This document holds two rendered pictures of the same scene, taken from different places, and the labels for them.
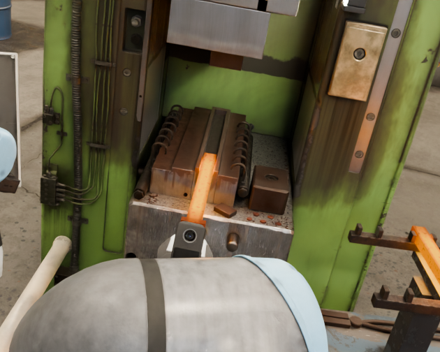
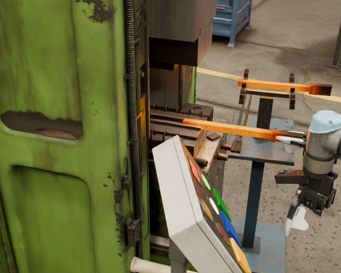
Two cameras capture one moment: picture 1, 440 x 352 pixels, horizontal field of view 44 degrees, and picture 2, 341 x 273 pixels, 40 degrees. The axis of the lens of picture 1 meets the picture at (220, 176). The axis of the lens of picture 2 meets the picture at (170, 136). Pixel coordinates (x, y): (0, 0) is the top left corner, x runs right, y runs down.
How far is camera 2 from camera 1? 1.70 m
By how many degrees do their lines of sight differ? 64
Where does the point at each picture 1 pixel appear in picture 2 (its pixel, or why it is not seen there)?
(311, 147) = (183, 83)
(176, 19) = (198, 50)
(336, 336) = (248, 148)
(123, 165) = (145, 174)
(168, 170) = (196, 141)
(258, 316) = not seen: outside the picture
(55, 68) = (123, 144)
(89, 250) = not seen: hidden behind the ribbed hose
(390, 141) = not seen: hidden behind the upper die
